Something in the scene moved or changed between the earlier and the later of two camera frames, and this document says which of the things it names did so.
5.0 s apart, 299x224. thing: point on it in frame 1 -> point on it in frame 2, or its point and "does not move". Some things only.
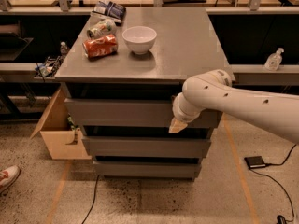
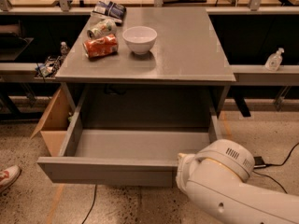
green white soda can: (103, 28) does not move
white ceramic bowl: (139, 38) does not move
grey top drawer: (129, 113) -> (125, 156)
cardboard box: (58, 131) does not move
